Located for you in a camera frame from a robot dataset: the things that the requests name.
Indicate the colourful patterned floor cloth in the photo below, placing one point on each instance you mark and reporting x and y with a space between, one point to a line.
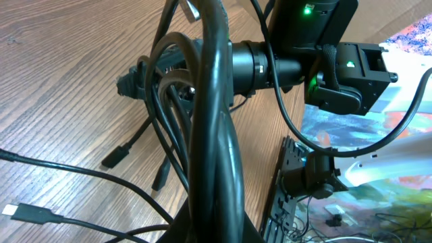
389 191

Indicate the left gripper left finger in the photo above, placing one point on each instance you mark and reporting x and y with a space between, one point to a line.
178 231

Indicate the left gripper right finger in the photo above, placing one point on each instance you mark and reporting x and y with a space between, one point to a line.
250 233

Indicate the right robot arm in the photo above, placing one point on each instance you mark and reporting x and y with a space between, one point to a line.
343 79

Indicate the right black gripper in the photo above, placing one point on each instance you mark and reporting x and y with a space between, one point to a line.
206 57

